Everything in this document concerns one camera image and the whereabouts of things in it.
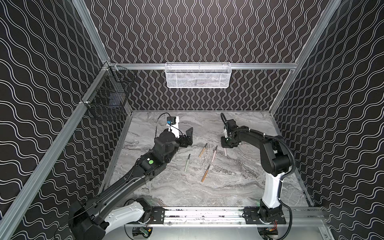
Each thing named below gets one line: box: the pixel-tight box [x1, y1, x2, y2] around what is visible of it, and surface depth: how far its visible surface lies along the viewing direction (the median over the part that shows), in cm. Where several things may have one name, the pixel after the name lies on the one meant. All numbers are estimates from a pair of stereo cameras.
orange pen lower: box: [201, 164, 211, 183], surface depth 90 cm
